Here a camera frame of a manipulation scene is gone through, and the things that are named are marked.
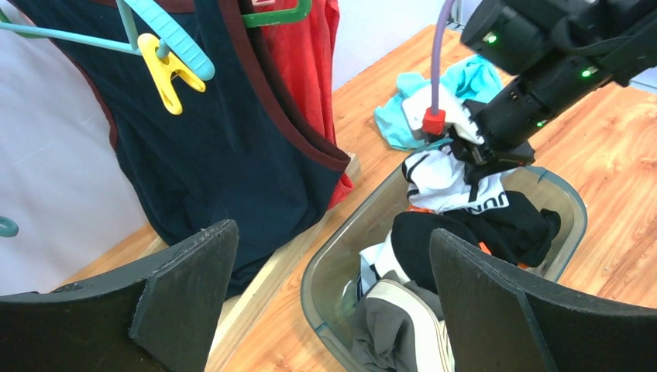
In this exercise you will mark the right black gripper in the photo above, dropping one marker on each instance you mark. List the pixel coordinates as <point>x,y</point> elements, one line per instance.
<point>494,140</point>

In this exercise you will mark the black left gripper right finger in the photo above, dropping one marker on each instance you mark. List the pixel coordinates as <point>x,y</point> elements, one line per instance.
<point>502,318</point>

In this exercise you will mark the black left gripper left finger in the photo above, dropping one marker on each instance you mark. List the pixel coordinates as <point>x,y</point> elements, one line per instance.
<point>158,313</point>

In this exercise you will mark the white grey underwear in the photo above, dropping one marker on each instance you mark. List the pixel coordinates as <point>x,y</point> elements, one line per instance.
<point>436,183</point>

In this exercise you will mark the dark grey cream-band underwear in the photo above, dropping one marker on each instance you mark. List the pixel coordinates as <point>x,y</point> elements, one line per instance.
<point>399,326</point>

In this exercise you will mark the black cream-band underwear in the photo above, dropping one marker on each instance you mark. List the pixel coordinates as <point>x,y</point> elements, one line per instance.
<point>406,252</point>

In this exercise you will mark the grey-blue hanger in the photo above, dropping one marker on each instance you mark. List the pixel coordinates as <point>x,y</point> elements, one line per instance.
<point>8,228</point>

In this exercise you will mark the teal clip hanger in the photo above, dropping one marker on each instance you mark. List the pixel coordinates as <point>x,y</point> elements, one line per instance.
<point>168,51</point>

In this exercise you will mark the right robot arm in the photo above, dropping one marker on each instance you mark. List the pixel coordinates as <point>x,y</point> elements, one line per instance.
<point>557,52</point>

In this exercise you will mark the black underwear in basket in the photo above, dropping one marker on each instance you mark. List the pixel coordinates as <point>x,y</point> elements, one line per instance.
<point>517,233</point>

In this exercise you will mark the green hanger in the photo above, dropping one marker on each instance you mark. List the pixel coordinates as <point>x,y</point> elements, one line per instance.
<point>277,17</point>

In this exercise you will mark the teal cloth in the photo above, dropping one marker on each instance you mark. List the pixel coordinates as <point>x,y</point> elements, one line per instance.
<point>400,119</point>

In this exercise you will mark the clear plastic basket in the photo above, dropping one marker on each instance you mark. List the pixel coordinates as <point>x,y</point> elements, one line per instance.
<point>328,289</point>

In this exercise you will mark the dark navy tank top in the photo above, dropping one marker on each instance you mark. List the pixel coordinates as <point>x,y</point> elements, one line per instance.
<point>240,150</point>

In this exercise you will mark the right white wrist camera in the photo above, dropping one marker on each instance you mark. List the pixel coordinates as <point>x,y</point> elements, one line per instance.
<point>451,114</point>

